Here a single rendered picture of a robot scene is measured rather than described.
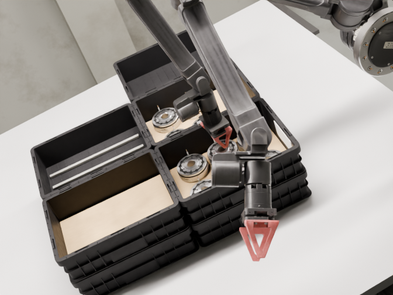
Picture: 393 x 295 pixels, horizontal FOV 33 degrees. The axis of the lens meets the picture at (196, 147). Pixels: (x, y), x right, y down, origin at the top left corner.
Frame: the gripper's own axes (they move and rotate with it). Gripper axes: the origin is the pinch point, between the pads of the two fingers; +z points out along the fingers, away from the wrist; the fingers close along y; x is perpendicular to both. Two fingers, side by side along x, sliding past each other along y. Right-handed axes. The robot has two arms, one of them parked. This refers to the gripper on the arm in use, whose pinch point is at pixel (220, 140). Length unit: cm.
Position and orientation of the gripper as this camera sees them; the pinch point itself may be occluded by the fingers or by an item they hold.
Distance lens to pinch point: 211.9
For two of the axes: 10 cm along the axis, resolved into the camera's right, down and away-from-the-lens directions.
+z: 2.9, 7.2, 6.3
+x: 8.7, -4.7, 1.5
